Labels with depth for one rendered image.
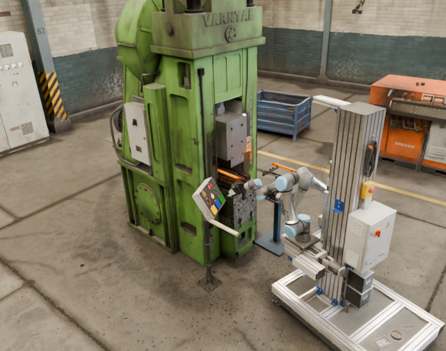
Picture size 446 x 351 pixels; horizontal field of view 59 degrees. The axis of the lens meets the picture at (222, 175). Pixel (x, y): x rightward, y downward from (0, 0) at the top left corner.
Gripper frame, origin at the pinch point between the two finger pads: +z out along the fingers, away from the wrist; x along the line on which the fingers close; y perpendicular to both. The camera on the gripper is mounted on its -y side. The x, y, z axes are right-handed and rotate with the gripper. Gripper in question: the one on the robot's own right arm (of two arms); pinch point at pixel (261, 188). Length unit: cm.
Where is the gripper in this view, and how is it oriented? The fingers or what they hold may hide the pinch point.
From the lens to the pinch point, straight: 401.5
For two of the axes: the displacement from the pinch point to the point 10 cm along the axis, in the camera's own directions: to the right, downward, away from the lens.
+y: 0.3, 8.9, 4.6
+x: 6.9, -3.5, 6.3
